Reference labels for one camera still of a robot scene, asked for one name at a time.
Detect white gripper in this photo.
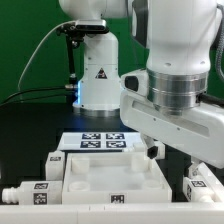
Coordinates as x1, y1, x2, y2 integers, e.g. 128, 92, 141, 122
120, 70, 224, 177

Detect white square tabletop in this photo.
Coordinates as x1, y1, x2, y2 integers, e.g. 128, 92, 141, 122
62, 152, 172, 205

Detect white marker plate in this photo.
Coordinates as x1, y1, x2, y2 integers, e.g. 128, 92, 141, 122
57, 132, 144, 152

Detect grey braided cable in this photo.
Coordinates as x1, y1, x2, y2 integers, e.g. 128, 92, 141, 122
214, 6, 224, 84

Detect black cables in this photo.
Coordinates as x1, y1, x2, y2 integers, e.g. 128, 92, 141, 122
0, 84, 79, 108

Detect black camera on stand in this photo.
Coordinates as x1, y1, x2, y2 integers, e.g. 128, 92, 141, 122
56, 19, 109, 87

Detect white camera cable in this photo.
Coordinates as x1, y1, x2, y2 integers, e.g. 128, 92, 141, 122
17, 20, 76, 92

